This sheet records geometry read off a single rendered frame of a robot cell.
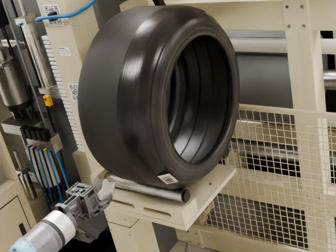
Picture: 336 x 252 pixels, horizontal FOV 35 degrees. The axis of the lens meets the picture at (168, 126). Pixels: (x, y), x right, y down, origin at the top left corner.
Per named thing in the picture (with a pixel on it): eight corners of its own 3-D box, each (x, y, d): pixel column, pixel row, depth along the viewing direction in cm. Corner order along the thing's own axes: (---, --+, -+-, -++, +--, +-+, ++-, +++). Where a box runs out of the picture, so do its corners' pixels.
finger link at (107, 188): (117, 171, 155) (97, 189, 148) (122, 187, 157) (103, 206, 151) (109, 169, 156) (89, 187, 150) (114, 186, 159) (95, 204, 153)
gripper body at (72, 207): (98, 184, 147) (68, 210, 139) (106, 209, 151) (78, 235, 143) (78, 180, 152) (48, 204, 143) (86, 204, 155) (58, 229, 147)
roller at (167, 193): (112, 171, 198) (112, 183, 199) (104, 173, 195) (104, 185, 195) (191, 188, 178) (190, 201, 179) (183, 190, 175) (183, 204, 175)
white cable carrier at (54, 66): (78, 150, 210) (41, 36, 188) (86, 144, 213) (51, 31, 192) (86, 152, 207) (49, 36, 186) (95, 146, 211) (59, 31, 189)
